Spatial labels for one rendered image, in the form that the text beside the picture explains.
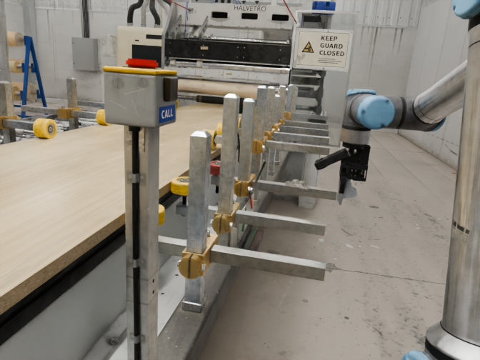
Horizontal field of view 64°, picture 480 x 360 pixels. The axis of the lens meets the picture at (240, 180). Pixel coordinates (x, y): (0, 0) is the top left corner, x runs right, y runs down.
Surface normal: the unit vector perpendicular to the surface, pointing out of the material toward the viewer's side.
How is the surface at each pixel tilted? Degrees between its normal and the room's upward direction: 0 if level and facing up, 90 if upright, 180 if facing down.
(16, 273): 0
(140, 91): 90
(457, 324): 85
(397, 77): 90
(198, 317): 0
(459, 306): 85
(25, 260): 0
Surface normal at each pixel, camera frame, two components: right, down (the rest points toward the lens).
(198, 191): -0.22, 0.25
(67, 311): 0.98, 0.12
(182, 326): 0.07, -0.96
